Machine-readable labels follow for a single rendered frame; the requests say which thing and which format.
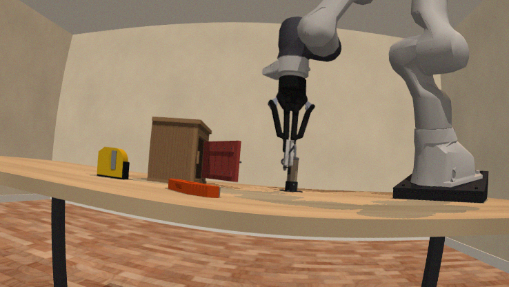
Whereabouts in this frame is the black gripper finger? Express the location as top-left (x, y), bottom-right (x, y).
top-left (288, 97), bottom-right (315, 166)
top-left (268, 97), bottom-right (290, 166)

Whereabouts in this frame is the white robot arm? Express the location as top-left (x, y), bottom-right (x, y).
top-left (262, 0), bottom-right (483, 187)

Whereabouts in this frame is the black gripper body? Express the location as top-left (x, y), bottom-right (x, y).
top-left (277, 75), bottom-right (308, 112)

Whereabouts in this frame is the yellow tape measure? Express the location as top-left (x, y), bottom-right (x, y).
top-left (97, 147), bottom-right (130, 180)

